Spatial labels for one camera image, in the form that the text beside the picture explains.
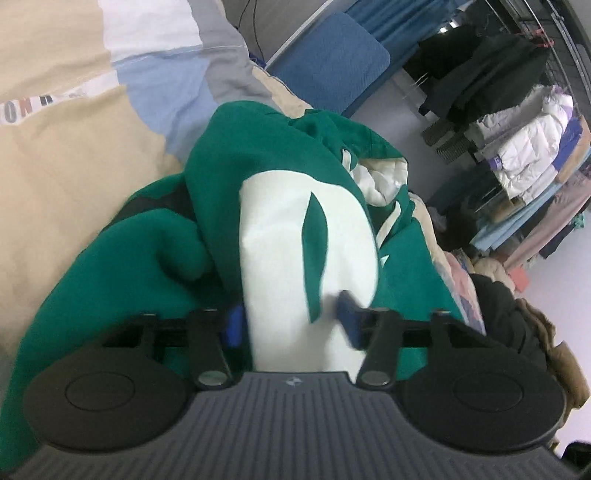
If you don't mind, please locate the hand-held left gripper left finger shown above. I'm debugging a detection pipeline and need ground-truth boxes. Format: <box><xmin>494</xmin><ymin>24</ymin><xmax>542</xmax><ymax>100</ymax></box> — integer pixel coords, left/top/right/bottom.
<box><xmin>99</xmin><ymin>305</ymin><xmax>245</xmax><ymax>389</ymax></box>

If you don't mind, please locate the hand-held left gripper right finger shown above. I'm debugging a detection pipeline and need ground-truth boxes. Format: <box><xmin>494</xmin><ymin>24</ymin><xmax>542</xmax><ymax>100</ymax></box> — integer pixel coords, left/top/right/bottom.
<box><xmin>336</xmin><ymin>290</ymin><xmax>490</xmax><ymax>389</ymax></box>

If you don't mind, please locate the green sweatshirt with white print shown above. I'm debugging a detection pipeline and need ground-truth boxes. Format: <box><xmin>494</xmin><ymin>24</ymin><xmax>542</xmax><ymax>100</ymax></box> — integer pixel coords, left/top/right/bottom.
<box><xmin>4</xmin><ymin>102</ymin><xmax>485</xmax><ymax>472</ymax></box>

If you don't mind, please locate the red clothes hanger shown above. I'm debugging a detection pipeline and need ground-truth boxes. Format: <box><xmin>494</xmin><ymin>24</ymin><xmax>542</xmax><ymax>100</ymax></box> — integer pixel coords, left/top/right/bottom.
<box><xmin>519</xmin><ymin>25</ymin><xmax>556</xmax><ymax>49</ymax></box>

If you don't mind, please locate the metal clothes rack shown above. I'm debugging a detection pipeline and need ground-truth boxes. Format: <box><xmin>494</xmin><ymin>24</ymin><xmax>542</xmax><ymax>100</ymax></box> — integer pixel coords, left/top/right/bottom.
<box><xmin>485</xmin><ymin>0</ymin><xmax>591</xmax><ymax>121</ymax></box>

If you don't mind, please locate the black garment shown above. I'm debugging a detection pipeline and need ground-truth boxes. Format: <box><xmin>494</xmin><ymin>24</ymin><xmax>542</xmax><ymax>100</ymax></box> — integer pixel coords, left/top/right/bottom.
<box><xmin>466</xmin><ymin>272</ymin><xmax>551</xmax><ymax>371</ymax></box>

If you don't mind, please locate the light blue hanging garment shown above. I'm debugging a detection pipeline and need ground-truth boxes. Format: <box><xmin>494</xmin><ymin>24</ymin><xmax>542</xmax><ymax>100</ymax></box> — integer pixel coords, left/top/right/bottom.
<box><xmin>471</xmin><ymin>180</ymin><xmax>565</xmax><ymax>251</ymax></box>

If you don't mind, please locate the grey striped cloth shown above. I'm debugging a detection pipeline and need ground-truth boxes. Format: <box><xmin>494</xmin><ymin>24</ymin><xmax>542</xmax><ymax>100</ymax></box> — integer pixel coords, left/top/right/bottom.
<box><xmin>421</xmin><ymin>117</ymin><xmax>477</xmax><ymax>163</ymax></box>

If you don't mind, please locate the brown jacket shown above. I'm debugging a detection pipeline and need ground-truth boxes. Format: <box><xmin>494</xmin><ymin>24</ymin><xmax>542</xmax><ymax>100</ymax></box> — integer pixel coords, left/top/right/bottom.
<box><xmin>517</xmin><ymin>298</ymin><xmax>591</xmax><ymax>412</ymax></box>

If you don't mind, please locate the pink hanging garment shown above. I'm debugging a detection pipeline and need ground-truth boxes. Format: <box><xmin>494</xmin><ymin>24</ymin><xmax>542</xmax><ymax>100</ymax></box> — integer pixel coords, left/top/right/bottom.
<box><xmin>503</xmin><ymin>185</ymin><xmax>591</xmax><ymax>269</ymax></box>

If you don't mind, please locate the pastel patchwork quilt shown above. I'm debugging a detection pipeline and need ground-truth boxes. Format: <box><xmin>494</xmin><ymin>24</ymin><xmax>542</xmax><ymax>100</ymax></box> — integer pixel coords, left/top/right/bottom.
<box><xmin>0</xmin><ymin>0</ymin><xmax>485</xmax><ymax>365</ymax></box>

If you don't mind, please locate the white puffer jacket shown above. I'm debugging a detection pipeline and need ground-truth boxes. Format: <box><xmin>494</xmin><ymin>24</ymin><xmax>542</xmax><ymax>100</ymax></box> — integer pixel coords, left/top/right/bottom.
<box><xmin>475</xmin><ymin>85</ymin><xmax>575</xmax><ymax>200</ymax></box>

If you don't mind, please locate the blue cushion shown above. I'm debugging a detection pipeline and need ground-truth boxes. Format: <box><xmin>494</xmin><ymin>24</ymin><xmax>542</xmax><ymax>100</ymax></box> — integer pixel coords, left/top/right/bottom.
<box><xmin>272</xmin><ymin>11</ymin><xmax>391</xmax><ymax>117</ymax></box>

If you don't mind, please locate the beige hanging garment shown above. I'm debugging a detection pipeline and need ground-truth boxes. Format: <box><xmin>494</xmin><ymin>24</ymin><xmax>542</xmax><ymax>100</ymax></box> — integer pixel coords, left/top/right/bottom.
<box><xmin>554</xmin><ymin>131</ymin><xmax>591</xmax><ymax>186</ymax></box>

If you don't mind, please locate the black hanging coat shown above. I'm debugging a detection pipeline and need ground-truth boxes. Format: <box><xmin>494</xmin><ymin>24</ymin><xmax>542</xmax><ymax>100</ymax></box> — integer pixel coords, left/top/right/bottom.
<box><xmin>418</xmin><ymin>25</ymin><xmax>550</xmax><ymax>126</ymax></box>

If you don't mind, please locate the blue curtain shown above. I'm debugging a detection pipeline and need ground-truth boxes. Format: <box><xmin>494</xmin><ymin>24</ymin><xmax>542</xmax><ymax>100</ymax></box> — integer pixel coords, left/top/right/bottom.
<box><xmin>344</xmin><ymin>0</ymin><xmax>467</xmax><ymax>48</ymax></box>

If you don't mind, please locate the black cable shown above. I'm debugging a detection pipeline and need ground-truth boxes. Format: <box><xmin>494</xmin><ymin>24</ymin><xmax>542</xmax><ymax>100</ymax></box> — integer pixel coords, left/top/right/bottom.
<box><xmin>244</xmin><ymin>0</ymin><xmax>266</xmax><ymax>62</ymax></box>

